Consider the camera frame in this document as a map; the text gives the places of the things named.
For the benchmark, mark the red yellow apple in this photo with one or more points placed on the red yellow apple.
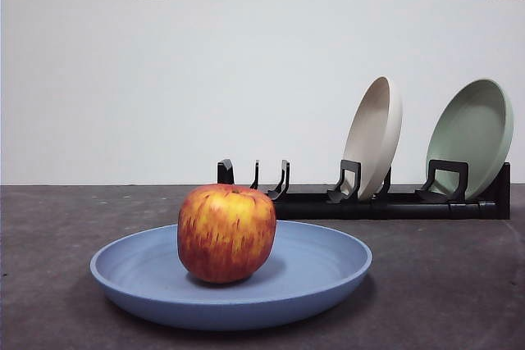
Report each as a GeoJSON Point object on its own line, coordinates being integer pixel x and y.
{"type": "Point", "coordinates": [225, 235]}

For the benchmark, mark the blue plate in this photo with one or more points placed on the blue plate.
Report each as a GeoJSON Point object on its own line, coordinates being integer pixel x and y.
{"type": "Point", "coordinates": [307, 284]}

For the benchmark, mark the beige plate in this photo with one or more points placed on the beige plate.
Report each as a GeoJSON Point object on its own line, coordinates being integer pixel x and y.
{"type": "Point", "coordinates": [375, 141]}

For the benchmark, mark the black plate rack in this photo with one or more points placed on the black plate rack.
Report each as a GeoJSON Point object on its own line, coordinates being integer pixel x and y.
{"type": "Point", "coordinates": [389, 209]}

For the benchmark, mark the green plate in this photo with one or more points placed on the green plate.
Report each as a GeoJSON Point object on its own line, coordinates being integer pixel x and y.
{"type": "Point", "coordinates": [473, 137]}

